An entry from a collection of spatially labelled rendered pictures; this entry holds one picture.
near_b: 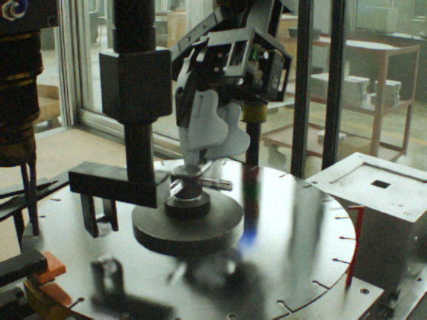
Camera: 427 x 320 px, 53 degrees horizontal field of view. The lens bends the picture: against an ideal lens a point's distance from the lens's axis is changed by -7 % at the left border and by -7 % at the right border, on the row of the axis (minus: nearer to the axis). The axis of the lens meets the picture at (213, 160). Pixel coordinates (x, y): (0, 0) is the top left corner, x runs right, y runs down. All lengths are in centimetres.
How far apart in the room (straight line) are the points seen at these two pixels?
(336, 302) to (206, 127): 24
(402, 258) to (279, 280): 29
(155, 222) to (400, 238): 33
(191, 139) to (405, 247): 32
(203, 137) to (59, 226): 17
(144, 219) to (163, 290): 10
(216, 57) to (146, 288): 24
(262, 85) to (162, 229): 17
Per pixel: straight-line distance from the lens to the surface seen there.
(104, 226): 40
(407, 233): 61
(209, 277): 37
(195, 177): 42
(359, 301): 53
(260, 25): 46
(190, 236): 41
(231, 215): 44
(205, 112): 46
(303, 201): 50
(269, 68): 46
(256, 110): 70
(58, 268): 37
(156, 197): 35
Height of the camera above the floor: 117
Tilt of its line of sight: 21 degrees down
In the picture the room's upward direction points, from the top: straight up
